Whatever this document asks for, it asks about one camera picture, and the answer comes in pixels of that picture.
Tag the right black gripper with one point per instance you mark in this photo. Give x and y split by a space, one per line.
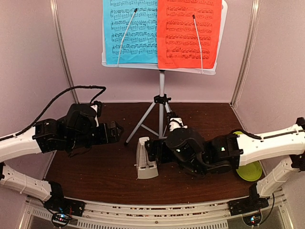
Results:
154 144

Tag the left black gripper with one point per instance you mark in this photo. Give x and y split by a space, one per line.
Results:
114 137

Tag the white metronome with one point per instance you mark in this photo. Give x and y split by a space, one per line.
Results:
145 169

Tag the blue sheet music paper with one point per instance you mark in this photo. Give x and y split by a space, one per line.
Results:
130 31

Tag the white perforated music stand desk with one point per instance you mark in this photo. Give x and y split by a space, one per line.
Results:
177 35

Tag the red sheet music paper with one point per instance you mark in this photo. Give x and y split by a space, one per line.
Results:
188 33

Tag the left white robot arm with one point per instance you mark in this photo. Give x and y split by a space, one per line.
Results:
79 128

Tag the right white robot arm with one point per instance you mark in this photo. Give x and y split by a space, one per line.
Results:
187 147

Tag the yellow-green bowl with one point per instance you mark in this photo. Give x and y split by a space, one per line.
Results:
238 133

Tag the yellow-green plate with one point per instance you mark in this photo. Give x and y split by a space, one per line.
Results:
250 172

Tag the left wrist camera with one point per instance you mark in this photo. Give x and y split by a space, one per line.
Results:
97 107

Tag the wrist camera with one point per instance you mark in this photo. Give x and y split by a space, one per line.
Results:
174 121
97 107

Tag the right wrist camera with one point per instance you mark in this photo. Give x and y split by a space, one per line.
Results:
174 121

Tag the aluminium front rail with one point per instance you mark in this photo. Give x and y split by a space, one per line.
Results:
204 215

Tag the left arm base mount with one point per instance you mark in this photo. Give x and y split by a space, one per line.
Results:
63 210

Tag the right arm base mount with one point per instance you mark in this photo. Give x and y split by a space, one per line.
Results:
249 209

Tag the left aluminium corner post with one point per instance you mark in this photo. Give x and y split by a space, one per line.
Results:
58 30

